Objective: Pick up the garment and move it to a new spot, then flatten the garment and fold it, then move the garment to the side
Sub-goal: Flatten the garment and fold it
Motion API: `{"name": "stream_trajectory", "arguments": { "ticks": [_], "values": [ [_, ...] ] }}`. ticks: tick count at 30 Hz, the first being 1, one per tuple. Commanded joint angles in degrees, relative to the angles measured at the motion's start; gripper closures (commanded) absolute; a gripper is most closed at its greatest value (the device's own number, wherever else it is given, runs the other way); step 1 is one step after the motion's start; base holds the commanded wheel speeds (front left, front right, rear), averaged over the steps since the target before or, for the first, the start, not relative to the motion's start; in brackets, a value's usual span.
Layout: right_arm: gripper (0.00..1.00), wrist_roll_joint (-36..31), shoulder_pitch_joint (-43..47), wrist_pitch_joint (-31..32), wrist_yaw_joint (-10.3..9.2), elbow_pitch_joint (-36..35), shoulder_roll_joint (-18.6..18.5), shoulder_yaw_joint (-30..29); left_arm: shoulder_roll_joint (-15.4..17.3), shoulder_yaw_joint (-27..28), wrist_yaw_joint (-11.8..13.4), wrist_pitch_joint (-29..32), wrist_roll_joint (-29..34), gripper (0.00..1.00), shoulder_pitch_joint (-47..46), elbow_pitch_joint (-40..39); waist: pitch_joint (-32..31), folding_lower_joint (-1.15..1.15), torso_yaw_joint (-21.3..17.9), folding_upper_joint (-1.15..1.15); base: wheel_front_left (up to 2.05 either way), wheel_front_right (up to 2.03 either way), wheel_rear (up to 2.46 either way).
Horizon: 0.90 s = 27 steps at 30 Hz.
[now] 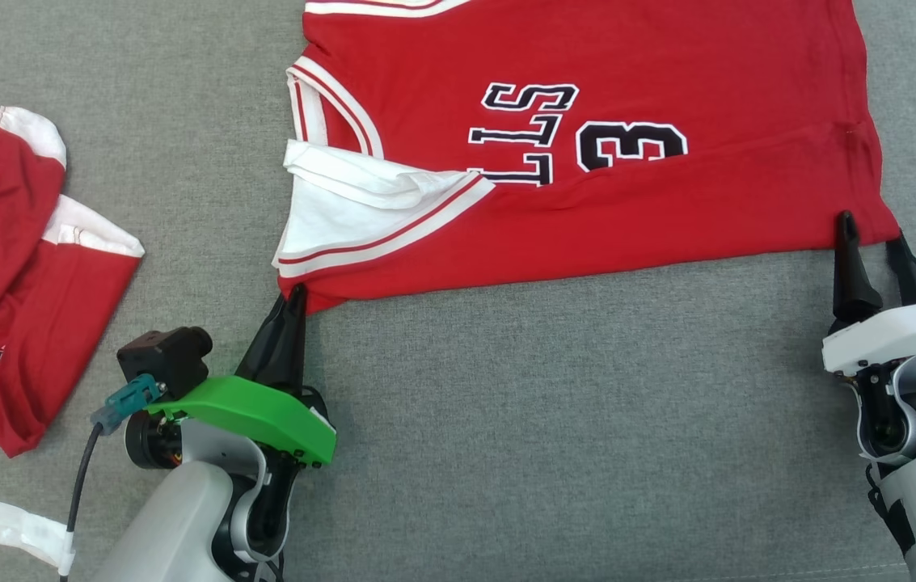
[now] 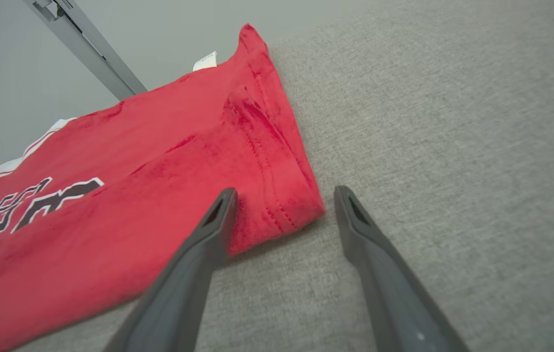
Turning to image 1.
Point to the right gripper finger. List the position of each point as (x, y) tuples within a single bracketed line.
[(910, 279), (852, 275)]

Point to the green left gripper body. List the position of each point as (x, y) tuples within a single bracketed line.
[(255, 408)]

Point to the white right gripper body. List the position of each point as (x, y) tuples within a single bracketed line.
[(894, 335)]

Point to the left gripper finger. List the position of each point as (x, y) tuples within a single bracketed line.
[(294, 339), (262, 347)]

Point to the red basketball jersey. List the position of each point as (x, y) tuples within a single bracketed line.
[(627, 218)]

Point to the red shorts with white trim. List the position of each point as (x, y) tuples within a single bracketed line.
[(13, 323)]

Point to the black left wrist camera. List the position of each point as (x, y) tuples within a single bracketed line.
[(166, 360)]

